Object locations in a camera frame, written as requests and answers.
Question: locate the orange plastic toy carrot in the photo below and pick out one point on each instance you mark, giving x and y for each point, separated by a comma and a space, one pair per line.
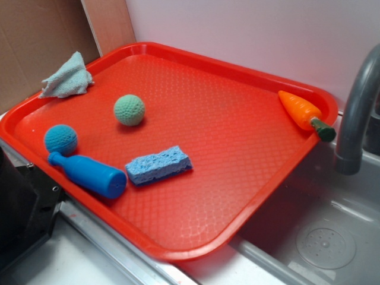
306, 115

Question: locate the red plastic tray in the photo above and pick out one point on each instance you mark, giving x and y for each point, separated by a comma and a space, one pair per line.
226, 118

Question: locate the brown cardboard panel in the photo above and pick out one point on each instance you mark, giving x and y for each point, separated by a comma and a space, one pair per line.
37, 37

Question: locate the grey toy sink basin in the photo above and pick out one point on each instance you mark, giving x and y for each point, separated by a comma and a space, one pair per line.
318, 227

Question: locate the blue textured ball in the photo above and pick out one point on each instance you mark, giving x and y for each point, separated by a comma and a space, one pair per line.
62, 139

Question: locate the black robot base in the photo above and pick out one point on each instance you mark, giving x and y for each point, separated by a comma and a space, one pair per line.
29, 204

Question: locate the blue plastic toy bottle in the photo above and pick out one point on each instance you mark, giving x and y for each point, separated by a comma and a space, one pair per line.
93, 175

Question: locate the grey toy faucet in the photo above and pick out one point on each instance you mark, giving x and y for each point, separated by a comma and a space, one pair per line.
359, 128

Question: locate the light blue folded cloth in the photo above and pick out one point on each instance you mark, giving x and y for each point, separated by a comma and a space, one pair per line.
72, 78

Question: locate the blue sponge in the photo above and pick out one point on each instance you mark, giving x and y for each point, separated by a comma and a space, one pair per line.
152, 168

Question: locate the green textured ball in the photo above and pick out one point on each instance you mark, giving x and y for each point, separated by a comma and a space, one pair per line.
129, 110

